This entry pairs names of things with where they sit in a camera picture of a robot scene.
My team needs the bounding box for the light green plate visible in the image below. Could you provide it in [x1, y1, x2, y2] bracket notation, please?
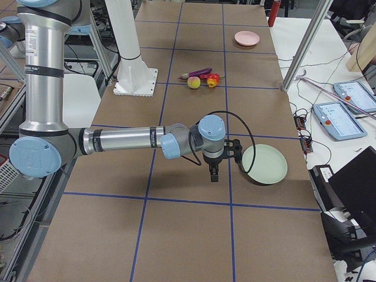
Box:
[248, 144, 288, 185]

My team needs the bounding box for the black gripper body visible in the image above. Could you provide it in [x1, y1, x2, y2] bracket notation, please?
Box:
[203, 139, 243, 173]

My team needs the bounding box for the teach pendant tablet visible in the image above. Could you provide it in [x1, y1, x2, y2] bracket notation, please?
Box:
[313, 102, 367, 141]
[333, 81, 376, 113]

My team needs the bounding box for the near teach pendant tablet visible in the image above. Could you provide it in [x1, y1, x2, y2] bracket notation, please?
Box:
[313, 102, 367, 141]

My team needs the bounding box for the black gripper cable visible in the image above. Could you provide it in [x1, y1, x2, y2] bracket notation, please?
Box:
[180, 110, 257, 174]

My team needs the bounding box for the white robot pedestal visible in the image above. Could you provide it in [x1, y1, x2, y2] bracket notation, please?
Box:
[105, 0, 158, 97]

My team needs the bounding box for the black laptop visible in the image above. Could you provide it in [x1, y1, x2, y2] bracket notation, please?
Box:
[329, 146, 375, 235]

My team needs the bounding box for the red yellow pomegranate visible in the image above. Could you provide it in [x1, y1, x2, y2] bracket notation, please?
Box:
[206, 79, 220, 88]

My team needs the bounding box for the pink plate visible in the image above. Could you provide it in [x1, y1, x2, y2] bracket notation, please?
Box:
[234, 31, 260, 46]

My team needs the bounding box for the far teach pendant tablet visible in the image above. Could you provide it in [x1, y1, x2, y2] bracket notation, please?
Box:
[333, 81, 376, 113]

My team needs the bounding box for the purple eggplant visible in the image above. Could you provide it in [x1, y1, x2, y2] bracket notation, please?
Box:
[178, 68, 212, 80]

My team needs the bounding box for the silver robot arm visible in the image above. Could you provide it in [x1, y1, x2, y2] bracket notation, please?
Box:
[9, 1, 242, 182]

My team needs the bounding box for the red bottle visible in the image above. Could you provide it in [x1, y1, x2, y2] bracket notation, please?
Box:
[268, 0, 281, 27]

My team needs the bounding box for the aluminium frame post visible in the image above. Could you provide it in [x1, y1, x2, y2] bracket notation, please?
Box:
[281, 0, 333, 92]

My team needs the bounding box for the dark red pepper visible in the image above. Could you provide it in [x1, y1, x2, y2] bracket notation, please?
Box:
[199, 73, 225, 80]

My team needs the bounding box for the orange black connector box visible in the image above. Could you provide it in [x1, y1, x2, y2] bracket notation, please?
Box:
[293, 115, 307, 130]

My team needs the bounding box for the yellow pink peach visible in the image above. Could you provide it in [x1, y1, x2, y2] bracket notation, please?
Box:
[187, 76, 201, 89]

